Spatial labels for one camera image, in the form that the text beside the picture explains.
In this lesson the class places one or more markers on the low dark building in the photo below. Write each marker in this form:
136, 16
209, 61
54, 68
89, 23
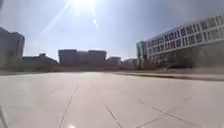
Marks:
40, 60

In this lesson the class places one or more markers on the tall dark building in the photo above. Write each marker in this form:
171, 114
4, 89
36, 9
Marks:
11, 46

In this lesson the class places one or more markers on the long white building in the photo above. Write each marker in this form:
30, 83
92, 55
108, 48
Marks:
186, 36

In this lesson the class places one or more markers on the dark raised kerb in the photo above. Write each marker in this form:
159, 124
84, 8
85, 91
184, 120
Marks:
186, 77

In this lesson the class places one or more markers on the wide blocky building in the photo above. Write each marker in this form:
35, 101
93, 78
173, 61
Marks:
81, 56

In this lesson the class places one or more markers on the reddish paved strip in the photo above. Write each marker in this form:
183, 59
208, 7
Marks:
203, 75

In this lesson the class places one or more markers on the pale concrete plaza ground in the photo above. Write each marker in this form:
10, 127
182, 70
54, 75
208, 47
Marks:
100, 96

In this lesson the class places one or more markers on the small distant building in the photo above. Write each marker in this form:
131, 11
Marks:
114, 61
130, 63

